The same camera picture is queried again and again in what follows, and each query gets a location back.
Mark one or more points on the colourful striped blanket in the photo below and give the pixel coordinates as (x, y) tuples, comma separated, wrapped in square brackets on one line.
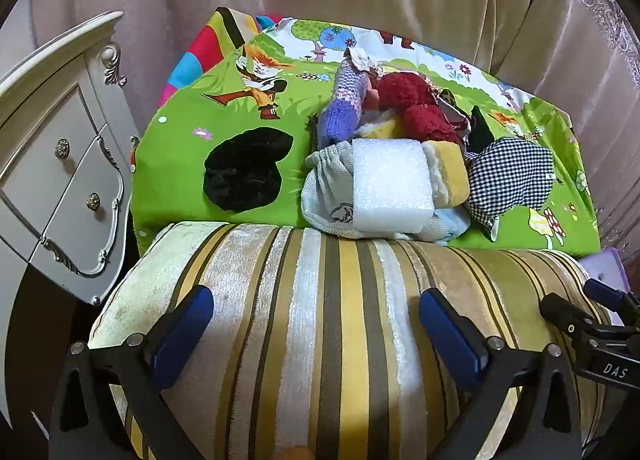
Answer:
[(207, 47)]

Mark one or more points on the grey herringbone cloth bag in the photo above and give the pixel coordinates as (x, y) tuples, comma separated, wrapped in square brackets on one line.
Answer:
[(327, 180)]

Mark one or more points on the yellow sock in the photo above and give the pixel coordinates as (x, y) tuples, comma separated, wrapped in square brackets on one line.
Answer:
[(450, 170)]

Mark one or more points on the white foam block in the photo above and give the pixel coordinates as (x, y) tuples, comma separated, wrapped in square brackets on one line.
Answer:
[(392, 185)]

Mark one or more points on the brass drawer knob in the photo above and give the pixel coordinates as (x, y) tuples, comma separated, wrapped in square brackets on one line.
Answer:
[(62, 146), (93, 200)]

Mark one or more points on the houndstooth cloth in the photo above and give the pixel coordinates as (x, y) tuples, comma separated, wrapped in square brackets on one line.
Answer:
[(510, 170)]

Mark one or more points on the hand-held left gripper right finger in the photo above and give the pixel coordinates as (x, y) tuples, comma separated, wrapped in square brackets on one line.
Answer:
[(450, 337)]

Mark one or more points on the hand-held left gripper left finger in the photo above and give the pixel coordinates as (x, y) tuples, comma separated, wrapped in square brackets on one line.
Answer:
[(181, 337)]

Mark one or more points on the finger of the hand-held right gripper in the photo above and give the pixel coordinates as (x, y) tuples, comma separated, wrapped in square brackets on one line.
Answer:
[(562, 312), (605, 292)]

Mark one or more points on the black fuzzy cloth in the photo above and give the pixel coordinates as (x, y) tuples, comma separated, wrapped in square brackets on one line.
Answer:
[(245, 170)]

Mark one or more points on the purple box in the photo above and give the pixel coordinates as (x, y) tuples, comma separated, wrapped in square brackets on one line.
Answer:
[(612, 265)]

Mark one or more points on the white carved nightstand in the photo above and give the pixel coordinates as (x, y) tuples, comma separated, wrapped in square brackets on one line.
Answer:
[(45, 180)]

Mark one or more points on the red knitted cloth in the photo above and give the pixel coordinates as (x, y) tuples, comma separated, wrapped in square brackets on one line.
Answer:
[(420, 110)]

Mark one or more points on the green cartoon printed bedsheet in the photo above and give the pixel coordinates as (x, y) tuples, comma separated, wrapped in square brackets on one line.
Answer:
[(190, 105)]

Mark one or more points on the purple knitted sock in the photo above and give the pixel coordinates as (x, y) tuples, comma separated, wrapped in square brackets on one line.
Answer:
[(345, 105)]

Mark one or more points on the dark patterned cloth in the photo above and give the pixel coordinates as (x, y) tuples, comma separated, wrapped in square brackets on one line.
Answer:
[(452, 107)]

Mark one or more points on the light blue cloth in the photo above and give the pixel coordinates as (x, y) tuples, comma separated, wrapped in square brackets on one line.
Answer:
[(450, 226)]

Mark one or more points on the white floral cloth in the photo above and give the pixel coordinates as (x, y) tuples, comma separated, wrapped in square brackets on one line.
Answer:
[(360, 60)]

